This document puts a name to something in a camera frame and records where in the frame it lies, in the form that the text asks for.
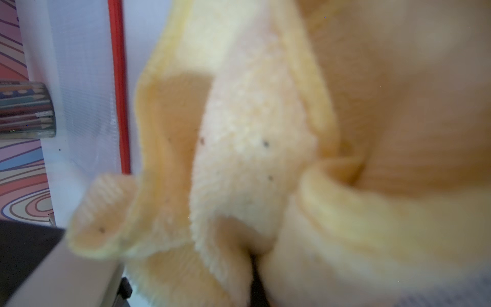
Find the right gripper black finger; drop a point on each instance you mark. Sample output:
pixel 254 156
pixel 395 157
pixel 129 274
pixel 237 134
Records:
pixel 258 296

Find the yellow microfiber cloth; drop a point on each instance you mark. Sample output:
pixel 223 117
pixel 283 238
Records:
pixel 344 144

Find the clear mesh document bag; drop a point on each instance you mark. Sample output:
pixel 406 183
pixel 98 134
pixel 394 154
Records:
pixel 81 35
pixel 470 293

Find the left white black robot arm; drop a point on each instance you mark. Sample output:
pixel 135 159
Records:
pixel 38 269

